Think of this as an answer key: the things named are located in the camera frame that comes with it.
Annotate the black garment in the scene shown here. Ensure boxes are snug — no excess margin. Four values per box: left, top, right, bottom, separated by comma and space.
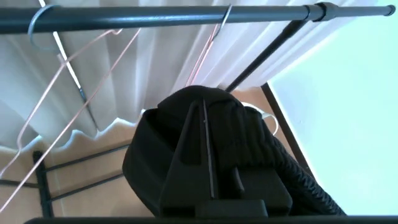
122, 85, 346, 218

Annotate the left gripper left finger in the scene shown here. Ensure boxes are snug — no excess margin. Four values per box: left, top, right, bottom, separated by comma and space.
160, 99, 216, 217

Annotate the black clothes rack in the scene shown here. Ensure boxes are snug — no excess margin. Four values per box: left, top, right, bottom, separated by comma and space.
0, 2, 397, 218

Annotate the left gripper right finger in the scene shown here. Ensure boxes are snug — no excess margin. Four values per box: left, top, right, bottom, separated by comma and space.
204, 100, 294, 217

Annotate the beige curtain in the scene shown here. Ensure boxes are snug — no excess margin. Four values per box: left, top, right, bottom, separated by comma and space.
0, 0, 379, 156

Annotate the pink clothes hanger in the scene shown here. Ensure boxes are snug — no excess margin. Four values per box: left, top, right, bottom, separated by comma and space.
185, 3, 233, 88
0, 4, 142, 213

